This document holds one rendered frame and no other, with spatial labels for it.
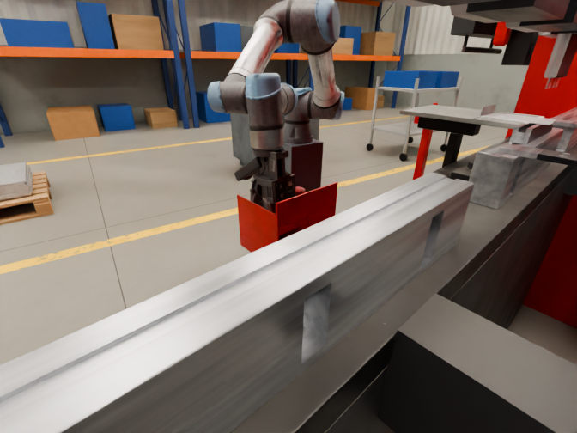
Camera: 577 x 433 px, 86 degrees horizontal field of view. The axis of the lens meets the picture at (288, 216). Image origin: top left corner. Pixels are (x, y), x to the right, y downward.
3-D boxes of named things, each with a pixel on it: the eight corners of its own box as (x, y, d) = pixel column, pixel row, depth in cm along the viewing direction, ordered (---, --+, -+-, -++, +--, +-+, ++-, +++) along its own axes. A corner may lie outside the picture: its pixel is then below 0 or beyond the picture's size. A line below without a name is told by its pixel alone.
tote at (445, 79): (422, 85, 432) (424, 70, 424) (456, 87, 395) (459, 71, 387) (405, 86, 415) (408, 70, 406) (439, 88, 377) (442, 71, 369)
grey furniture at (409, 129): (407, 142, 477) (419, 75, 434) (447, 152, 427) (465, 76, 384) (366, 149, 433) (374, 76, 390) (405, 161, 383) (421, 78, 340)
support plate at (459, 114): (431, 107, 91) (432, 104, 90) (538, 119, 73) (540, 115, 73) (399, 113, 80) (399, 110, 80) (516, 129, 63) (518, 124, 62)
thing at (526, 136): (535, 129, 74) (540, 116, 72) (550, 131, 72) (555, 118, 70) (509, 142, 62) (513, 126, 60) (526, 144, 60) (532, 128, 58)
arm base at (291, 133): (275, 139, 148) (275, 118, 143) (300, 136, 155) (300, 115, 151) (292, 145, 137) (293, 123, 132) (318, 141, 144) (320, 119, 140)
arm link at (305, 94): (288, 116, 148) (288, 85, 142) (315, 118, 145) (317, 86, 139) (281, 120, 138) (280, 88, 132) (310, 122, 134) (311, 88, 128)
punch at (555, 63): (550, 86, 67) (568, 36, 63) (561, 87, 66) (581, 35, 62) (538, 88, 61) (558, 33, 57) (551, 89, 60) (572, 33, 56)
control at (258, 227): (294, 222, 96) (294, 167, 88) (332, 242, 85) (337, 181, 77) (240, 245, 84) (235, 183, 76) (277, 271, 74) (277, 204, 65)
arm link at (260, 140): (242, 129, 69) (270, 125, 74) (245, 149, 71) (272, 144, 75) (263, 131, 64) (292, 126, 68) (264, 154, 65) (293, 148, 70)
